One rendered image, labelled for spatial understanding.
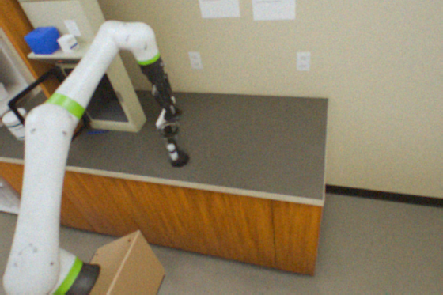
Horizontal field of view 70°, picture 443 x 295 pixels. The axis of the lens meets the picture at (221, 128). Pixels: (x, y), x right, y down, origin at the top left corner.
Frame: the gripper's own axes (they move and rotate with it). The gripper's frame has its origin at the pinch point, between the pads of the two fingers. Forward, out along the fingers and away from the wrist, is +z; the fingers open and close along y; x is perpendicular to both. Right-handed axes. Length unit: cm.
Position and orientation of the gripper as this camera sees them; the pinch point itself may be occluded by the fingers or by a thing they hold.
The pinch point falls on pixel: (168, 106)
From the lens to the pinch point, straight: 141.9
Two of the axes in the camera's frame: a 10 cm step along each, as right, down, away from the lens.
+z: 1.9, 6.7, 7.2
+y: 2.6, -7.4, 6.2
